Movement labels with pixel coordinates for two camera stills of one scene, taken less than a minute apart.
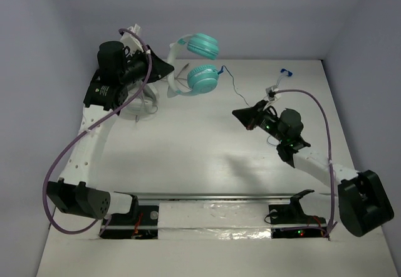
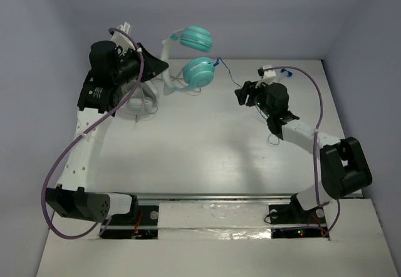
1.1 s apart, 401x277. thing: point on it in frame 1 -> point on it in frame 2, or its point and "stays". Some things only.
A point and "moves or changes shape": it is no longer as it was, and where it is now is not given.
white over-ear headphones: x=144 y=104 stays
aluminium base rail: x=217 y=196 stays
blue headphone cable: x=282 y=73 moves or changes shape
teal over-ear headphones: x=202 y=79 moves or changes shape
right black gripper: x=250 y=116 -> x=249 y=89
